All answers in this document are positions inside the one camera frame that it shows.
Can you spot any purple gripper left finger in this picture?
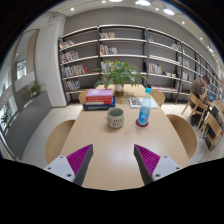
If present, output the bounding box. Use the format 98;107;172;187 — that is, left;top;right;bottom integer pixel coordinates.
44;144;93;186

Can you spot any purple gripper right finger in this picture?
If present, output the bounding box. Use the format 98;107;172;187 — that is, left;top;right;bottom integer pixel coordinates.
134;144;181;185

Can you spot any clear plastic water bottle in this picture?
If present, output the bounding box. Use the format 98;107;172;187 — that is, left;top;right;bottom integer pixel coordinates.
138;87;151;126

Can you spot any wooden chair front left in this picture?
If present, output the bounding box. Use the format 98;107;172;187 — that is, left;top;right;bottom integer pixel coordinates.
45;120;75;163

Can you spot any wooden chair front right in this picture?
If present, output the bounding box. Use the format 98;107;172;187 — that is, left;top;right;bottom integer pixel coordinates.
167;114;197;158

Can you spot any red round coaster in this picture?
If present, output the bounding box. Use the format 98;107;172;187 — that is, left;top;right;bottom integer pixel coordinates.
135;119;149;127

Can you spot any dark blue bottom book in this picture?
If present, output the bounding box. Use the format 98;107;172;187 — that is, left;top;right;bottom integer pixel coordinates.
83;97;115;111

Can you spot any grey ceramic cup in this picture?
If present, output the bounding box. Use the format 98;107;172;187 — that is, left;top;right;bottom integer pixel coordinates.
107;108;124;128

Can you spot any open magazine on table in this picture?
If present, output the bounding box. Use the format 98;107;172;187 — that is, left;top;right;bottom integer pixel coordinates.
129;97;158;109

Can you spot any wooden folding chair near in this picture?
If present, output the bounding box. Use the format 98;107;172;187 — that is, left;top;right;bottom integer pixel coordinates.
201;113;222;150

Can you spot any wooden folding chair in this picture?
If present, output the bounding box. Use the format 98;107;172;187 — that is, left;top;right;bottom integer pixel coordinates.
201;113;222;150
185;93;208;129

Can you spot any wooden chair back right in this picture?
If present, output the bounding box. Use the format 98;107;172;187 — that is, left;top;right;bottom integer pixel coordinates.
151;89;165;106

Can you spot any wooden chair back left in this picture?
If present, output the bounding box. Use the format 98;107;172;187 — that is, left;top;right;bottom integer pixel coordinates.
78;89;89;104

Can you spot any red middle book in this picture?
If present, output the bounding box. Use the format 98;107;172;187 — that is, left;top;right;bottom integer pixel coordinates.
86;96;113;105

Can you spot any wooden folding chair far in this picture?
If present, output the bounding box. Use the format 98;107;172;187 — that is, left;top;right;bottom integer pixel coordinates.
185;93;208;129

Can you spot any pink top book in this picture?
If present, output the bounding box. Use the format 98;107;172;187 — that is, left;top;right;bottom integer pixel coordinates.
86;89;113;97

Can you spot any small plant lower left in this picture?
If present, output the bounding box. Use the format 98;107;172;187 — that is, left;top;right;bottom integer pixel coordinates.
1;109;10;124

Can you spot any small plant by window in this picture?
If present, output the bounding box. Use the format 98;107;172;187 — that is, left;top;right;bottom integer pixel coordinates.
29;81;44;98

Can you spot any seated person in brown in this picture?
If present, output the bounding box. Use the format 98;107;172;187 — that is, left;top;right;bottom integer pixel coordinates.
190;75;210;126

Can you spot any potted green plant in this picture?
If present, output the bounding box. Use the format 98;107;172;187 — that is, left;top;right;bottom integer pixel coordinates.
94;60;148;96

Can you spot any large grey bookshelf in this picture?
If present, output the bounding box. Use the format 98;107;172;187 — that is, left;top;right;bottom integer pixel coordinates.
58;24;224;103

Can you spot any ceiling lamp right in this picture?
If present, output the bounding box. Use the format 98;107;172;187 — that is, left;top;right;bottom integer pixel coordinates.
163;8;174;15

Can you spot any ceiling lamp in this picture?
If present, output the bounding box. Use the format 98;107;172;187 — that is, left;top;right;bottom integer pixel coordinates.
109;0;123;2
163;8;174;15
135;0;150;6

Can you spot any ceiling lamp middle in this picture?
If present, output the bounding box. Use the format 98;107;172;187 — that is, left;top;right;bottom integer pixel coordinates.
135;0;150;6

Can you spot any ceiling lamp left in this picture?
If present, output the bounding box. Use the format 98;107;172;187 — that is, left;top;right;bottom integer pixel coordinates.
109;0;123;2

